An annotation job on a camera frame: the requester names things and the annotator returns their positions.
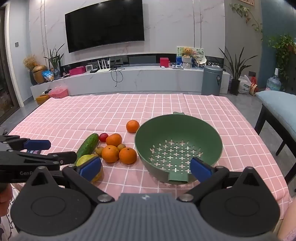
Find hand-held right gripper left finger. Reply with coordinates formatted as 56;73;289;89
22;156;115;205

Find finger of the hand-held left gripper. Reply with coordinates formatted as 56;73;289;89
0;151;77;172
0;135;51;154

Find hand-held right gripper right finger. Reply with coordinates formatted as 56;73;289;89
177;157;272;206

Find yellow-green round fruit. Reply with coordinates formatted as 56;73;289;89
76;154;104;183

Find green cucumber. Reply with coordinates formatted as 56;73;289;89
74;133;99;160

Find orange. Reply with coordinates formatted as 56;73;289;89
119;147;137;165
126;120;140;133
106;133;122;147
101;145;120;163

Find green colander bowl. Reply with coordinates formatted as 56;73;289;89
134;112;223;185

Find pink checked tablecloth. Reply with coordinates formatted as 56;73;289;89
0;93;292;209

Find yellow box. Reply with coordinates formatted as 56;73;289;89
36;94;50;105

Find person's clothing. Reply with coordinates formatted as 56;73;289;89
0;185;22;241

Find pink storage basket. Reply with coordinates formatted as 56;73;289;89
48;85;69;99

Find blue snack bag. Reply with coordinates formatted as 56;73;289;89
42;70;55;82

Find gold vase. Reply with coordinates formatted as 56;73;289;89
32;65;48;84

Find grey padded bench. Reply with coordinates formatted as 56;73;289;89
254;102;296;186

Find dried yellow flowers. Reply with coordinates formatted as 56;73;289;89
23;54;38;71

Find pink box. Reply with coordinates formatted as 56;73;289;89
69;66;85;76

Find green plant in glass vase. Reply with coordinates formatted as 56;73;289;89
43;44;65;80

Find grey pedal trash bin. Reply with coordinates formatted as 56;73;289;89
201;65;223;96

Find white plastic bag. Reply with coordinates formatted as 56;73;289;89
238;75;252;94

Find white router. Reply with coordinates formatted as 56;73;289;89
96;59;110;73

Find white marble television cabinet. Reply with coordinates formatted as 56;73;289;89
30;65;232;100

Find potted plant with long leaves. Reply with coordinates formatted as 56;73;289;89
218;46;258;96

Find teddy bear bouquet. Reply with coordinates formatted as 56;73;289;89
181;47;193;69

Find blue water bottle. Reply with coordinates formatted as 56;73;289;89
266;68;282;91

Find black flat television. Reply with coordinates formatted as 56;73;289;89
65;0;145;53

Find leafy green trailing plant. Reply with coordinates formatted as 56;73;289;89
267;34;296;91

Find hanging vine plant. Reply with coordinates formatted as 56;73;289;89
229;2;264;40

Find black cable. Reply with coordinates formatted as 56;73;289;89
110;66;124;88

